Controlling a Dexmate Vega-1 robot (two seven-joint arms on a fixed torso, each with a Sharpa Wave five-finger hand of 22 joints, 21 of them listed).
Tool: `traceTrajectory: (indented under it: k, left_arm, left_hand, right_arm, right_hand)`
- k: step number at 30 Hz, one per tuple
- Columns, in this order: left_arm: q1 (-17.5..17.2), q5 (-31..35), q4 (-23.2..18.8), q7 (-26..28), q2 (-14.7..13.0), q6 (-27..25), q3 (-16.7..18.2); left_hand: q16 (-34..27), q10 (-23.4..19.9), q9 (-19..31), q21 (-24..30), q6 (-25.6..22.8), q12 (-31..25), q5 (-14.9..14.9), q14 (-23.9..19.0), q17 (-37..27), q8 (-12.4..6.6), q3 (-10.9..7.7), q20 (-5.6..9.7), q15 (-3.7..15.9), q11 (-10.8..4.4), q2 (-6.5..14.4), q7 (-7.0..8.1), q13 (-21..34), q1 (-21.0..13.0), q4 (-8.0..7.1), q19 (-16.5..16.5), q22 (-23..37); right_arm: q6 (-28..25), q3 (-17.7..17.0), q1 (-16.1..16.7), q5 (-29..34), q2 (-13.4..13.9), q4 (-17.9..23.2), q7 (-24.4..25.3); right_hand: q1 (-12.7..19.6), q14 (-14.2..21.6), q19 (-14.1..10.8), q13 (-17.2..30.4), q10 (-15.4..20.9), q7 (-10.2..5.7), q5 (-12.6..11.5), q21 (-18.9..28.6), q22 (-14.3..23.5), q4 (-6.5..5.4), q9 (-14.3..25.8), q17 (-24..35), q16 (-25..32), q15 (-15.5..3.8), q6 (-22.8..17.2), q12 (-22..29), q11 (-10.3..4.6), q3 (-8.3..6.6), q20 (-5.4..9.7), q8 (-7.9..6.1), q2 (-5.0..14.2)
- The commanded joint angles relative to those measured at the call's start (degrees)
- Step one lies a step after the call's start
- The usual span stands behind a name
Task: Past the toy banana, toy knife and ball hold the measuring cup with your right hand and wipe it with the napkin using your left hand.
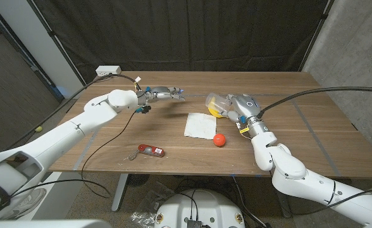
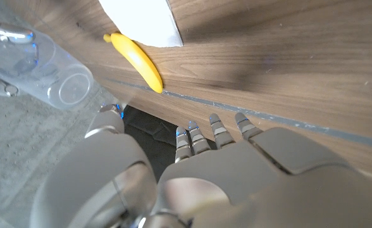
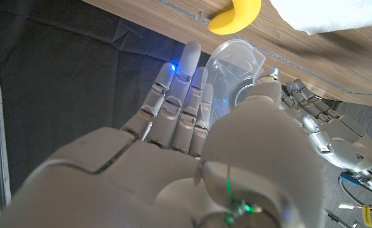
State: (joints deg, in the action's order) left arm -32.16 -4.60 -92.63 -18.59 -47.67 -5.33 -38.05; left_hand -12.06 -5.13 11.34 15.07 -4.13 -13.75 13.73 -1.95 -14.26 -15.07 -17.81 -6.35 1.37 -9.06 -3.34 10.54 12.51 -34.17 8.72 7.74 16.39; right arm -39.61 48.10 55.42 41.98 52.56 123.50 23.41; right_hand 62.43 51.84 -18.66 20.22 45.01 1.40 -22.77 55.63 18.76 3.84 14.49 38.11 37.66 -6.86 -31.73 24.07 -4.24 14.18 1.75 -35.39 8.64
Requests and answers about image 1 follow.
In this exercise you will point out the clear plastic measuring cup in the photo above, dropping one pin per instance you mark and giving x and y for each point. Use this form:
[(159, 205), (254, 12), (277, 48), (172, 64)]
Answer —
[(217, 102)]

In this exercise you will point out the white robot torso base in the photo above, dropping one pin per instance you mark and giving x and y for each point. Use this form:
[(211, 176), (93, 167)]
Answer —
[(202, 206)]

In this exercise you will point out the clear plastic bag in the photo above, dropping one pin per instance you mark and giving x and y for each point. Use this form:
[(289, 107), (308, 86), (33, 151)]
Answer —
[(148, 207)]

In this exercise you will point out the white power strip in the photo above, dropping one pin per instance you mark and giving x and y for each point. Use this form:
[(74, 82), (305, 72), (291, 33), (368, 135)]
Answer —
[(107, 70)]

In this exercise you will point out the grey table leg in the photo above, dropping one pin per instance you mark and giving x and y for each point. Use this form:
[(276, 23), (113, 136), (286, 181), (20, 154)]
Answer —
[(284, 204)]

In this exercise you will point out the orange ball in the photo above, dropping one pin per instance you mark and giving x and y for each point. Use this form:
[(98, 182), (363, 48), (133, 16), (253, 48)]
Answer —
[(219, 140)]

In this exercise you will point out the yellow toy banana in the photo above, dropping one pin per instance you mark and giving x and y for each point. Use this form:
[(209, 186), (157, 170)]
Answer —
[(216, 111)]

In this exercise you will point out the grey white sneaker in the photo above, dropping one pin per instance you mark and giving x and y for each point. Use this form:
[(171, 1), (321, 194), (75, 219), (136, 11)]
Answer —
[(26, 202)]

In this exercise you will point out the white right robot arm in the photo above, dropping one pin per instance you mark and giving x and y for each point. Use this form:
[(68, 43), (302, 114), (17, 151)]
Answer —
[(300, 177)]

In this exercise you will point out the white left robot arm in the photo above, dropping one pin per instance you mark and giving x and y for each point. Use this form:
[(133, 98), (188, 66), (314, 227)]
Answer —
[(62, 136)]

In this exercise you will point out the black backdrop stand pole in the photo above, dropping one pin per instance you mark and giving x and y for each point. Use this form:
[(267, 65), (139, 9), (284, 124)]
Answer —
[(315, 35), (58, 42)]

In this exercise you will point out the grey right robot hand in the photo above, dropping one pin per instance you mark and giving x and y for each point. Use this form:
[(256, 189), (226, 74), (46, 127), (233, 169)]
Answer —
[(246, 106)]

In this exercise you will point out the black ribbed round object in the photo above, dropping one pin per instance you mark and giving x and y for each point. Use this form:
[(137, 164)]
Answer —
[(138, 180)]

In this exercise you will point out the white paper napkin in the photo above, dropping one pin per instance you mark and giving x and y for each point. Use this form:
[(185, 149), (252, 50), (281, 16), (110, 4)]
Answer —
[(200, 126)]

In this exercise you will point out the black backdrop curtain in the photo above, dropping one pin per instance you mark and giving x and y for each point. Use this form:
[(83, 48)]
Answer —
[(189, 35)]

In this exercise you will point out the yellow-green tennis ball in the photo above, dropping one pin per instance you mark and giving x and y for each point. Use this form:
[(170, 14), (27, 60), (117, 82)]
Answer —
[(39, 129)]

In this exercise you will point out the red toy pocket knife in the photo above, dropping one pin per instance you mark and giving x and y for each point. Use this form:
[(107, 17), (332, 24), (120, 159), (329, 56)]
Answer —
[(152, 150)]

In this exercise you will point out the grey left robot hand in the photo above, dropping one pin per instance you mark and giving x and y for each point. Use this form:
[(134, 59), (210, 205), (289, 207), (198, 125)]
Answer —
[(164, 93)]

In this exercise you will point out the white table leg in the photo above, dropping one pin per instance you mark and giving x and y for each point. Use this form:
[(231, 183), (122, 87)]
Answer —
[(120, 193)]

